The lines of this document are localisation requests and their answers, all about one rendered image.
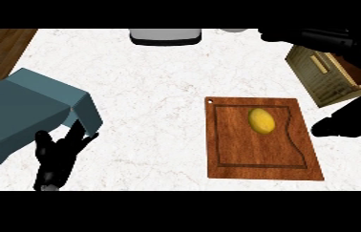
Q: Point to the yellow lemon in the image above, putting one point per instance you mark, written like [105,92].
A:
[261,121]

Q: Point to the grey appliance with black base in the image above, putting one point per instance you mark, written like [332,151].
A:
[164,36]

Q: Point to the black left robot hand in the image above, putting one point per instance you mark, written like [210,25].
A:
[55,159]

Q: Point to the pale grey round object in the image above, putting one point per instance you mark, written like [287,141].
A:
[234,30]

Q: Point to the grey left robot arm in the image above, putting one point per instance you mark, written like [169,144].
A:
[49,188]

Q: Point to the teal open box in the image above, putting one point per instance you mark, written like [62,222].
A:
[33,108]

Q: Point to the brown wooden cutting board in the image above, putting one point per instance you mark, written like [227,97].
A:
[264,153]

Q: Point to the olive slatted basket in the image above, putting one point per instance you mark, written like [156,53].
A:
[324,80]

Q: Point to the brown wooden panel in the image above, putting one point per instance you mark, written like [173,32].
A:
[14,48]

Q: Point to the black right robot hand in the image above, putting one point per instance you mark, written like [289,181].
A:
[342,126]

